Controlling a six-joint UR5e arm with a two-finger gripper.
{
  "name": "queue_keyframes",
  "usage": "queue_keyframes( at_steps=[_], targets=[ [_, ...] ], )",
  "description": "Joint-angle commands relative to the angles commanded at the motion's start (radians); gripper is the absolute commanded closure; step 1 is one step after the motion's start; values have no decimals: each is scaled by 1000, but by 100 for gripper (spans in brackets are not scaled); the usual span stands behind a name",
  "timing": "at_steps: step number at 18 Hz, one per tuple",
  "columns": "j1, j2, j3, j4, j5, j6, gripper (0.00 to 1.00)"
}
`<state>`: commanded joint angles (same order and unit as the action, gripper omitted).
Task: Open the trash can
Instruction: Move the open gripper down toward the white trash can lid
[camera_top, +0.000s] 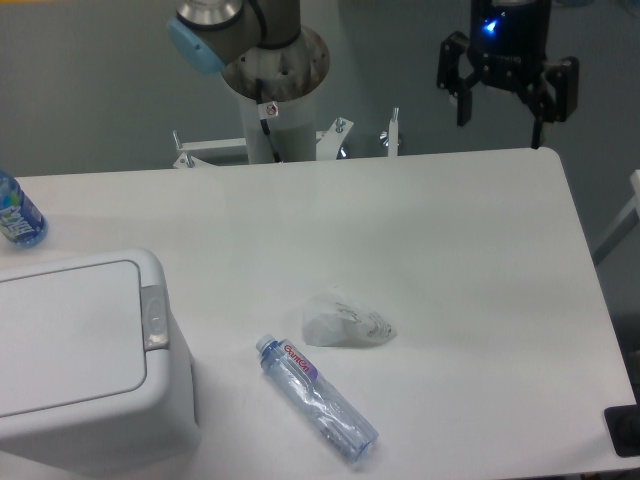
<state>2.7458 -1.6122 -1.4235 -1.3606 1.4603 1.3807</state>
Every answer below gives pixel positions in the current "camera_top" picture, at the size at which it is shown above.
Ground black table clamp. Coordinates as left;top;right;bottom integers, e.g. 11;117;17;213
604;404;639;458

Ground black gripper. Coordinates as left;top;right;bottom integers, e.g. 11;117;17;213
436;1;580;149

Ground blue labelled water bottle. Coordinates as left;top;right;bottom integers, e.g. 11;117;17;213
1;171;48;248

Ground white trash can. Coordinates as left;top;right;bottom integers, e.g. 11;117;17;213
1;249;201;477

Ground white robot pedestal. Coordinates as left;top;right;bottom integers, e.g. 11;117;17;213
236;94;316;164

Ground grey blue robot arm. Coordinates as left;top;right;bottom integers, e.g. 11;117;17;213
167;1;579;149

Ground white frame right edge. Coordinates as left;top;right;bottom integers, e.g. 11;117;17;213
592;170;639;266

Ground clear empty plastic bottle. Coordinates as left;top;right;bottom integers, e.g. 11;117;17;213
256;334;379;465

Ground white metal base frame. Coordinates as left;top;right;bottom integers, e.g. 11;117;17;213
172;107;402;169

